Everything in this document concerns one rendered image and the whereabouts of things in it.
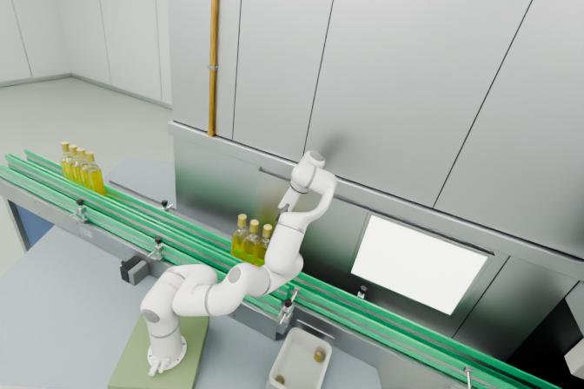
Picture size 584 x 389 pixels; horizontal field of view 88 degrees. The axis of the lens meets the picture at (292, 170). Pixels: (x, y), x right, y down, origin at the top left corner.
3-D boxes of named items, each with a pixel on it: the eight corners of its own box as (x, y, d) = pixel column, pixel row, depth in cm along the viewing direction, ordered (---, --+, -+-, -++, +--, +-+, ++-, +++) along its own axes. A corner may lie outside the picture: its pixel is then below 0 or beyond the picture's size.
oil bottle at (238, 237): (246, 263, 137) (250, 227, 127) (240, 272, 133) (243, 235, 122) (235, 259, 139) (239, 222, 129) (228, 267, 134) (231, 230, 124)
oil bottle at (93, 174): (107, 199, 161) (98, 152, 147) (97, 204, 156) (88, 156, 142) (99, 195, 162) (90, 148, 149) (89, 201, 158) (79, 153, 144)
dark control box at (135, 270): (149, 274, 139) (148, 261, 135) (135, 287, 133) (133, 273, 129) (136, 267, 142) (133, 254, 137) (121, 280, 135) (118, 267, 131)
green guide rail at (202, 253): (287, 299, 124) (289, 286, 120) (286, 301, 123) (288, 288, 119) (10, 166, 172) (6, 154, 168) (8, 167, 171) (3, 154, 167)
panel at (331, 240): (452, 313, 119) (494, 250, 102) (453, 319, 116) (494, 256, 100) (254, 228, 144) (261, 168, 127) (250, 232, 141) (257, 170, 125)
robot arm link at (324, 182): (275, 225, 91) (298, 164, 97) (313, 240, 92) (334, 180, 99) (279, 222, 83) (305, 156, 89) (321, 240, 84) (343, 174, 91)
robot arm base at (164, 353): (175, 382, 97) (171, 355, 90) (136, 377, 97) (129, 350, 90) (191, 336, 111) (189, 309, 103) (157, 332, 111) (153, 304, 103)
